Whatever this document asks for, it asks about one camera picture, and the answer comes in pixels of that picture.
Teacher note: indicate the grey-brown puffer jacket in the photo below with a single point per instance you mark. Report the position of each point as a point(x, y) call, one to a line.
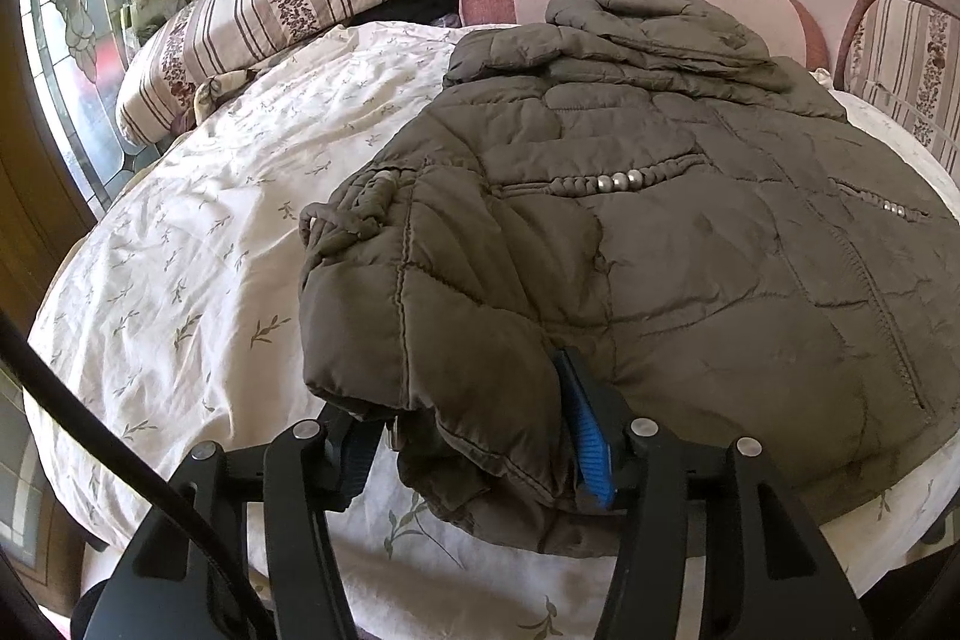
point(637, 235)

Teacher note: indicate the striped floral backrest cushion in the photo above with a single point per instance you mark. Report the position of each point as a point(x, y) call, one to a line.
point(907, 55)

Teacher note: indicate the green floral printed box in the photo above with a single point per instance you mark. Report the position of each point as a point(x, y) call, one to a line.
point(154, 6)

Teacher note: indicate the stained glass window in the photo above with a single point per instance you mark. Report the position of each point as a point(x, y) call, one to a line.
point(75, 33)

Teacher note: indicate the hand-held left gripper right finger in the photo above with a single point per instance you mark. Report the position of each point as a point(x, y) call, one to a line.
point(592, 437)

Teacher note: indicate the floral patterned cloth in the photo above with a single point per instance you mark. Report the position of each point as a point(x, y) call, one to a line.
point(221, 85)

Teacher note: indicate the striped floral pillow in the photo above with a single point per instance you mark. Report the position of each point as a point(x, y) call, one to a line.
point(255, 3)

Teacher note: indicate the white floral bed sheet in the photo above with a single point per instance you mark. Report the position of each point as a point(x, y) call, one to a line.
point(225, 250)

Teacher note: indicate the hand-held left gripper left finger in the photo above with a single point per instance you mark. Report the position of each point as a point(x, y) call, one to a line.
point(360, 460)

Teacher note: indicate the small purple item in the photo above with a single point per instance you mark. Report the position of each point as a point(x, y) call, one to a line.
point(448, 20)

